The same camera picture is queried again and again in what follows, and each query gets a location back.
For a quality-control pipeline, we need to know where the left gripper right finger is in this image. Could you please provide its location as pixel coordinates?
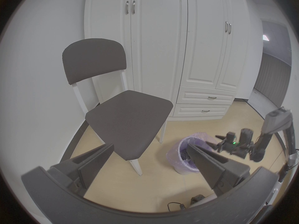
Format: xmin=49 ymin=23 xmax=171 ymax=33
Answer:
xmin=187 ymin=144 xmax=250 ymax=198

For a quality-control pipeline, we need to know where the black cable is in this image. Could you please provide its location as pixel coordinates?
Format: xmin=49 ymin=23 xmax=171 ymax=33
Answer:
xmin=168 ymin=202 xmax=187 ymax=212

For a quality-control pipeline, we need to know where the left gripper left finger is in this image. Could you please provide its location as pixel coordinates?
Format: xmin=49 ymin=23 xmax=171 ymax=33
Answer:
xmin=49 ymin=144 xmax=114 ymax=196

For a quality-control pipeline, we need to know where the grey and white chair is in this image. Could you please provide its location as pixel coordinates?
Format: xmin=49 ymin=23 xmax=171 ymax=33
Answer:
xmin=62 ymin=38 xmax=174 ymax=177

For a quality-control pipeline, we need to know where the grey curtain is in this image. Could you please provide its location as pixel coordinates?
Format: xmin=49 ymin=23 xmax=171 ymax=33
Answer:
xmin=253 ymin=53 xmax=292 ymax=108

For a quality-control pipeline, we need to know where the black plastic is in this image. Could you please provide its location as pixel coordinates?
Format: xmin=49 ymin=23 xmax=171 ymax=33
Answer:
xmin=180 ymin=148 xmax=197 ymax=161

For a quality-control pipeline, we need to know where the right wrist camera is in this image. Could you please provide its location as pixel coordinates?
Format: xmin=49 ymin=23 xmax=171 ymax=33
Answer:
xmin=225 ymin=132 xmax=236 ymax=145

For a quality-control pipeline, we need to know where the white wardrobe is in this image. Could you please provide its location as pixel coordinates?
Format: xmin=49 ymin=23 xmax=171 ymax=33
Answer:
xmin=84 ymin=0 xmax=250 ymax=121

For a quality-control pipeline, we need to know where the purple plastic bag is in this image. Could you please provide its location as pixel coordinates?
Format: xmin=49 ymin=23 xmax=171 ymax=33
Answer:
xmin=166 ymin=132 xmax=218 ymax=171

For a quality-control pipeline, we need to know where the white trash bin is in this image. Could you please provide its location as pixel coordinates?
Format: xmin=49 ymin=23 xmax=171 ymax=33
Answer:
xmin=175 ymin=136 xmax=201 ymax=175

